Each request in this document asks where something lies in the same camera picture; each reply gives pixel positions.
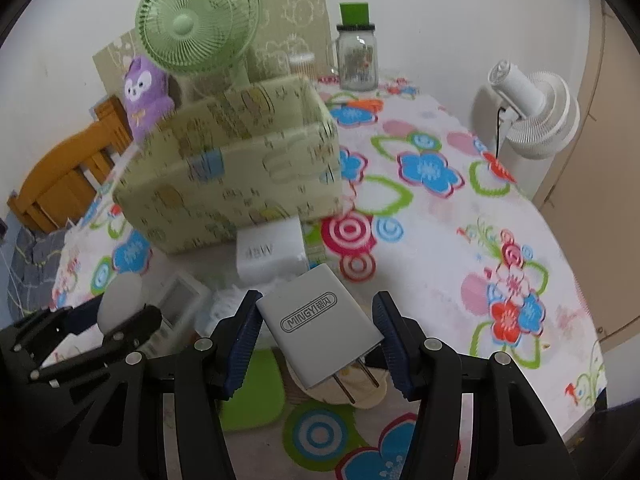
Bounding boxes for glass mug jar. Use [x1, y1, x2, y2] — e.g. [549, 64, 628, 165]
[332, 22, 378, 93]

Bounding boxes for cotton swab container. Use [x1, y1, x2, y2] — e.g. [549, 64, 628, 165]
[289, 52, 316, 81]

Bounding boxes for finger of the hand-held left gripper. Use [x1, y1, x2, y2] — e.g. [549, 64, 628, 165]
[27, 304, 163, 401]
[0, 297, 106, 361]

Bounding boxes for beige patterned mat board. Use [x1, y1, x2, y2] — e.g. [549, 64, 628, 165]
[92, 0, 337, 111]

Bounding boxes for green desk fan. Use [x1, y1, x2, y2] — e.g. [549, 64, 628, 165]
[135, 0, 262, 106]

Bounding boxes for grey plaid bedding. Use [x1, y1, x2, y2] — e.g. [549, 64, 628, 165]
[0, 225, 66, 321]

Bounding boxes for green plastic cup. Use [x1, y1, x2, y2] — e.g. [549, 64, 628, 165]
[339, 2, 372, 28]

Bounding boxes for white remote control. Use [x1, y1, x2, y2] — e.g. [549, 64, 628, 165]
[150, 272, 211, 331]

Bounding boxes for wooden chair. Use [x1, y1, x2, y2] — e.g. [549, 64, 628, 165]
[7, 95, 136, 233]

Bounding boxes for clear plastic floss pick container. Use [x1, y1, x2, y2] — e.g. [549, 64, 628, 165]
[192, 285, 251, 336]

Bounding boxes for white charger block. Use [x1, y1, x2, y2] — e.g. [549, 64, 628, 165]
[236, 217, 311, 286]

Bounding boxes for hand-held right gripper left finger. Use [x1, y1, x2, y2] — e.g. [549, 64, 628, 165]
[62, 290, 264, 480]

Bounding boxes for purple plush toy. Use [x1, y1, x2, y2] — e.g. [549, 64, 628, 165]
[122, 56, 176, 143]

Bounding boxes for light grey charger plug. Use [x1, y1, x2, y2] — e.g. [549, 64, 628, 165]
[255, 262, 386, 406]

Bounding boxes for black fan cable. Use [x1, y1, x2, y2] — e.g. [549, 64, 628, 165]
[494, 105, 516, 161]

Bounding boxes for green pad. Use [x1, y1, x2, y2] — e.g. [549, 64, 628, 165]
[220, 347, 286, 433]

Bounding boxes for patterned fabric storage box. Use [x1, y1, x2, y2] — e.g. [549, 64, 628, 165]
[112, 75, 343, 256]

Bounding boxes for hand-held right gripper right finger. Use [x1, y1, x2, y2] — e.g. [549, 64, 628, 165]
[371, 290, 566, 480]

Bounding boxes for floral tablecloth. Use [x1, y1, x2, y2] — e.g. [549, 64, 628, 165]
[50, 75, 608, 480]

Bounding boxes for white standing fan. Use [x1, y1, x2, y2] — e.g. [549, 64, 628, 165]
[474, 59, 581, 201]

